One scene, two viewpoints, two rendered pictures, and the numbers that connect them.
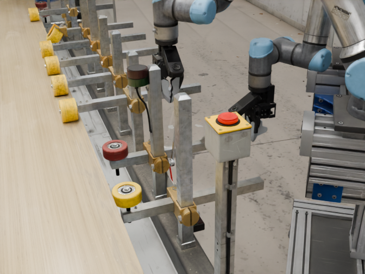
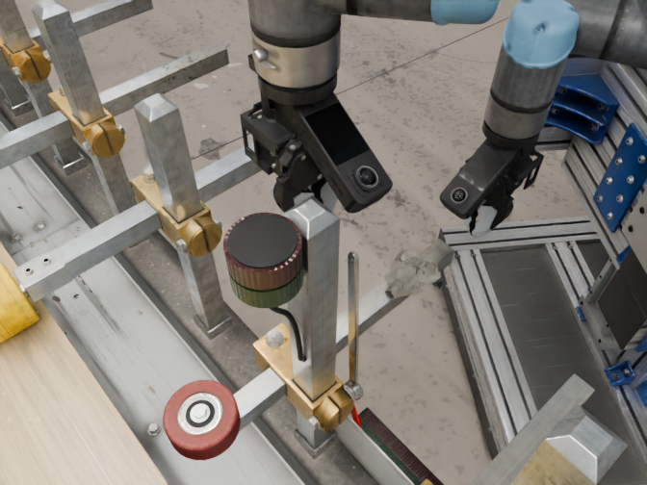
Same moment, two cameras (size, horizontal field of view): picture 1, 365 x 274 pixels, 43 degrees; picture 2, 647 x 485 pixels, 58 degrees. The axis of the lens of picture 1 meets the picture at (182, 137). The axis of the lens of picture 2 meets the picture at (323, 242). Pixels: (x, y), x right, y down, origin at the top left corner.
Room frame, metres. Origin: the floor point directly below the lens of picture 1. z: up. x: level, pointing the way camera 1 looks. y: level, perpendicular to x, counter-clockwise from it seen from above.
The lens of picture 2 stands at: (1.00, 0.19, 1.51)
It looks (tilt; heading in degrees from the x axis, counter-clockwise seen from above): 50 degrees down; 338
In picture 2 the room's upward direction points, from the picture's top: straight up
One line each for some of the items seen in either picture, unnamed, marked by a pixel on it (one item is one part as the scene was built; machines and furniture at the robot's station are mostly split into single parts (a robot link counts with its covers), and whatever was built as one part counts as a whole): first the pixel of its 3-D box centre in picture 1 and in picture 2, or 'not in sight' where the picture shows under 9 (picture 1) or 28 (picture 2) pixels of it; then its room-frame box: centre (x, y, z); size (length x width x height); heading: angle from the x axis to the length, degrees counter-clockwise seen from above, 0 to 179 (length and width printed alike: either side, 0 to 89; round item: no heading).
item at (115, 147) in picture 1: (116, 159); (207, 431); (1.29, 0.21, 0.85); 0.08 x 0.08 x 0.11
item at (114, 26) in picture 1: (100, 27); not in sight; (2.54, 0.43, 0.95); 0.36 x 0.03 x 0.03; 109
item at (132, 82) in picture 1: (137, 79); (266, 269); (1.28, 0.13, 1.13); 0.06 x 0.06 x 0.02
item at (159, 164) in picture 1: (155, 156); (300, 379); (1.32, 0.09, 0.85); 0.13 x 0.06 x 0.05; 19
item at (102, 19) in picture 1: (107, 68); (34, 78); (2.00, 0.33, 0.90); 0.03 x 0.03 x 0.48; 19
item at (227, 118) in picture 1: (227, 119); not in sight; (0.82, -0.09, 1.22); 0.04 x 0.04 x 0.02
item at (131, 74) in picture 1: (137, 71); (263, 250); (1.28, 0.13, 1.16); 0.06 x 0.06 x 0.02
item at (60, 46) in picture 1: (96, 41); not in sight; (2.28, 0.41, 0.95); 0.50 x 0.04 x 0.04; 109
